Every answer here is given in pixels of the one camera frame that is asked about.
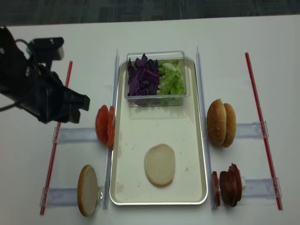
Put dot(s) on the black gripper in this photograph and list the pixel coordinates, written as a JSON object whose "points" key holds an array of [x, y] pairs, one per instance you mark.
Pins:
{"points": [[50, 100]]}

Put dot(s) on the bun half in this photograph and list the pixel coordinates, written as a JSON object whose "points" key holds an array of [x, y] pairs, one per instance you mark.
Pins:
{"points": [[159, 165], [87, 191]]}

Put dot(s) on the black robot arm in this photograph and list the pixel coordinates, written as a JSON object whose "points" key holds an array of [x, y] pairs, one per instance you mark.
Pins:
{"points": [[31, 84]]}

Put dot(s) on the left tomato slice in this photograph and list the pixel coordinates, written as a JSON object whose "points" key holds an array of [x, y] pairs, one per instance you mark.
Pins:
{"points": [[101, 124]]}

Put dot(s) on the right tomato slice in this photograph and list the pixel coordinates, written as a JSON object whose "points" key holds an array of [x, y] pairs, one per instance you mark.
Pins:
{"points": [[110, 127]]}

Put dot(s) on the green lettuce pieces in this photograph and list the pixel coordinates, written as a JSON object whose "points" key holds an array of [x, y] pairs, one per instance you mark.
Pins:
{"points": [[170, 82]]}

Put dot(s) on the thin red tomato slice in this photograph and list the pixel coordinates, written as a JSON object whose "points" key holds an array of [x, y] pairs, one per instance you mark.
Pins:
{"points": [[216, 188]]}

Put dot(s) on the dark red meat patties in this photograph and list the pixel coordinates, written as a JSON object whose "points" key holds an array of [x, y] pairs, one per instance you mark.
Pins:
{"points": [[231, 186]]}

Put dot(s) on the white cheese block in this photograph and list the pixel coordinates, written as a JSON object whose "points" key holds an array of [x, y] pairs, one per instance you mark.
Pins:
{"points": [[243, 183]]}

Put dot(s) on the clear holder upper left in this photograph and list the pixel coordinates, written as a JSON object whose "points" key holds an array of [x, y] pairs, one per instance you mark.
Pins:
{"points": [[74, 135]]}

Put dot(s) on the clear holder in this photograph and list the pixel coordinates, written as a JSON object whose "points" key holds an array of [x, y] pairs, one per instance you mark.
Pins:
{"points": [[254, 130], [74, 135], [261, 188], [58, 197]]}

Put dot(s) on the purple cabbage pieces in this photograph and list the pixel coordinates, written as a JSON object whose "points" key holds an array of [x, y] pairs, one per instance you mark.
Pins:
{"points": [[143, 81]]}

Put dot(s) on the left red strip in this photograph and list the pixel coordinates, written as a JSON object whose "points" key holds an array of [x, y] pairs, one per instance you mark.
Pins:
{"points": [[54, 146]]}

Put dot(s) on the red strip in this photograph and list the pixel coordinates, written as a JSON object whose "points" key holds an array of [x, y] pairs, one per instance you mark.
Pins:
{"points": [[54, 146], [266, 141]]}

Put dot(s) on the clear plastic salad box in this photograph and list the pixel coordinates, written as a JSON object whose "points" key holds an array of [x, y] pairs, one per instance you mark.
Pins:
{"points": [[172, 55]]}

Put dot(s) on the clear holder lower left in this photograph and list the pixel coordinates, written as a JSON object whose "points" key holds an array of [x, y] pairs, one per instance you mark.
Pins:
{"points": [[58, 197]]}

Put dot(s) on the metal baking tray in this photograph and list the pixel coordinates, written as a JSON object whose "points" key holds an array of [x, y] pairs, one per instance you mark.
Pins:
{"points": [[137, 129]]}

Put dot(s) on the left sesame bun top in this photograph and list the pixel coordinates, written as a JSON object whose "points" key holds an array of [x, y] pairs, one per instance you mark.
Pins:
{"points": [[216, 122]]}

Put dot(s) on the sesame bun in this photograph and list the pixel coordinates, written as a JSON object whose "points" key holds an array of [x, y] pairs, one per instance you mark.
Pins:
{"points": [[216, 122], [230, 125]]}

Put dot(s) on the right sesame bun top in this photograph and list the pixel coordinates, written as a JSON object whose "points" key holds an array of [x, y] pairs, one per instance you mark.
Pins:
{"points": [[230, 125]]}

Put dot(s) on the clear holder upper right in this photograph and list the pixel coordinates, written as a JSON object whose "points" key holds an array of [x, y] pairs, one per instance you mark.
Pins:
{"points": [[254, 130]]}

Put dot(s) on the right red strip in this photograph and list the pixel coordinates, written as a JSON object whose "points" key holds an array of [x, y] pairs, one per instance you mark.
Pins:
{"points": [[266, 141]]}

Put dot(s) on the clear holder lower right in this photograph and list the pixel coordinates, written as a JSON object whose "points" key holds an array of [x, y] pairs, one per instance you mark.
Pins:
{"points": [[261, 188]]}

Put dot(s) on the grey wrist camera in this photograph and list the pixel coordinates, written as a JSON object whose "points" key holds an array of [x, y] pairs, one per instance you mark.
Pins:
{"points": [[47, 50]]}

